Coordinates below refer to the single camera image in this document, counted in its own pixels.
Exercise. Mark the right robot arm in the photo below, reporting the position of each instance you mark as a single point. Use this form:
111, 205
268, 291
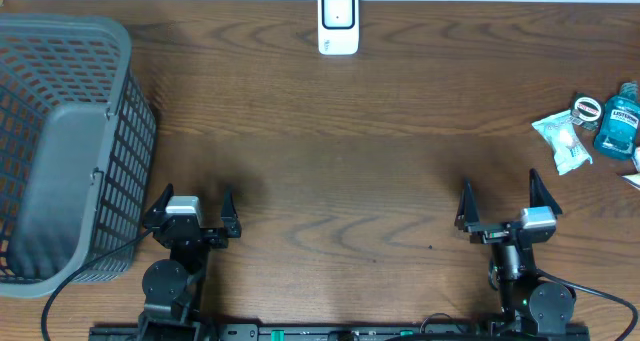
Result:
530, 306

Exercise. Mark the small green box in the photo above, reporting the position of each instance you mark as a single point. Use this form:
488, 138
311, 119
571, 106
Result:
586, 112

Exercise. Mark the orange snack bag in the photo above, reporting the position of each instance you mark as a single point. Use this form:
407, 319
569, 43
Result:
634, 179

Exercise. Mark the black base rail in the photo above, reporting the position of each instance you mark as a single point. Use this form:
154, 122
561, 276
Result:
253, 332

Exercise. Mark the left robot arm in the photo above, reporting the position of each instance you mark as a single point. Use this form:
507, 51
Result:
173, 286

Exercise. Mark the teal wet wipes pack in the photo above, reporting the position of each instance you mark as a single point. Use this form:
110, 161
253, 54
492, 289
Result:
568, 151

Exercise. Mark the teal mouthwash bottle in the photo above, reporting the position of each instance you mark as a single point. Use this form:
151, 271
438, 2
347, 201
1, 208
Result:
617, 135

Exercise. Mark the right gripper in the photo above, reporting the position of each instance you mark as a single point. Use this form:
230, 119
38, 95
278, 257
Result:
468, 217

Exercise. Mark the white barcode scanner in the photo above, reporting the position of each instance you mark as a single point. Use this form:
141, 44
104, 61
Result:
338, 27

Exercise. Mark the grey plastic basket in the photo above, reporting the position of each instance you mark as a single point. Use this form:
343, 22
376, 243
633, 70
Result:
77, 142

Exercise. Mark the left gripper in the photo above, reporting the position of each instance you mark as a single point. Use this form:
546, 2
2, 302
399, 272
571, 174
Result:
216, 239

